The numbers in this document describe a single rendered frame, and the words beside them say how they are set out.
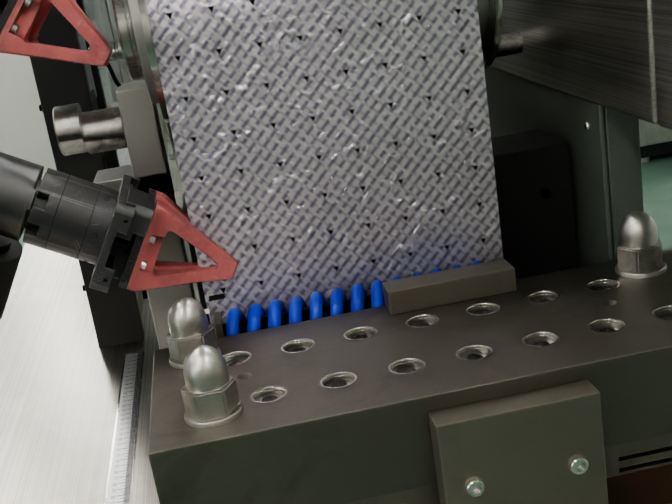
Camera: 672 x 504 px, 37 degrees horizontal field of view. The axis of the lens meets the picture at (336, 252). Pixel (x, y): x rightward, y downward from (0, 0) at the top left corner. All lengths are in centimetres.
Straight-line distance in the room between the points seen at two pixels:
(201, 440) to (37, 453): 36
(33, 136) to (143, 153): 563
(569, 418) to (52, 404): 58
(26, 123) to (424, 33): 575
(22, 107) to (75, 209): 570
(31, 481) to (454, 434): 42
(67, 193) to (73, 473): 27
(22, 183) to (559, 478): 41
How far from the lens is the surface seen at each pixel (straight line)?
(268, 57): 73
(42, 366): 113
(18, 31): 80
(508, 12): 98
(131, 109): 81
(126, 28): 75
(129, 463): 88
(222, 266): 75
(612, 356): 63
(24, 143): 646
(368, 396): 61
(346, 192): 75
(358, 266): 77
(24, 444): 97
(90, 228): 73
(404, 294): 72
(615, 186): 84
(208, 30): 73
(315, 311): 74
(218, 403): 60
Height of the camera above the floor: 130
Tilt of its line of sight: 18 degrees down
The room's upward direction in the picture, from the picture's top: 9 degrees counter-clockwise
